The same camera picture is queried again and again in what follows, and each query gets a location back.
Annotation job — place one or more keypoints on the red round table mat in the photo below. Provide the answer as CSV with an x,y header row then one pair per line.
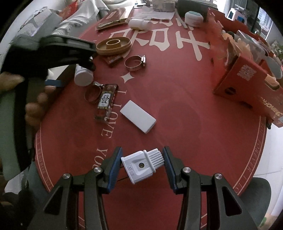
x,y
209,133

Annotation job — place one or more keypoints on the grey sofa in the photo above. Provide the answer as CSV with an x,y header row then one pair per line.
x,y
43,18

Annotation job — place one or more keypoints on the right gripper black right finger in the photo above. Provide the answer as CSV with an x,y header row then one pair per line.
x,y
225,210

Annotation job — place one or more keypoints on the white teal round jar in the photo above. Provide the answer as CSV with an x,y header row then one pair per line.
x,y
193,19

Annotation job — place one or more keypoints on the red cardboard gift box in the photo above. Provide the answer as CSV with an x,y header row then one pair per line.
x,y
236,76

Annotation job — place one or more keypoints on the metal hose clamp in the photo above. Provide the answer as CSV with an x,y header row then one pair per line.
x,y
135,62
93,93

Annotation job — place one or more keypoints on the dark patterned mahjong box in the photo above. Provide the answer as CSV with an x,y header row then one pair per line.
x,y
106,102

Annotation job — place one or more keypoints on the brown tape spool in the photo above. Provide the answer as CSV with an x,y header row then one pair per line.
x,y
113,46

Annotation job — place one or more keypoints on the white rectangular block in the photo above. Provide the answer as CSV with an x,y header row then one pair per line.
x,y
138,116

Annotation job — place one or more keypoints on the left hand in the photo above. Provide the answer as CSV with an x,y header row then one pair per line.
x,y
35,111

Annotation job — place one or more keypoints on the white paper sheet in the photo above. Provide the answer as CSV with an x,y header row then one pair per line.
x,y
148,13

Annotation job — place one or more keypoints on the white electrical plug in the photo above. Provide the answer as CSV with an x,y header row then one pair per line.
x,y
142,164

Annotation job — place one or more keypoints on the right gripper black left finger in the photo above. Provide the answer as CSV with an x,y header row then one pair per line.
x,y
60,209

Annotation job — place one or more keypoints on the red flat envelope box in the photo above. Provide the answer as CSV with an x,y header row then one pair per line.
x,y
115,17

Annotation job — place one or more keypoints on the white bottle lying on table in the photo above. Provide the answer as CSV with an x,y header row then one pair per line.
x,y
139,24

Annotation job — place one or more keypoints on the red cigarette box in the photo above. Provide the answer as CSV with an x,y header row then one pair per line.
x,y
113,60

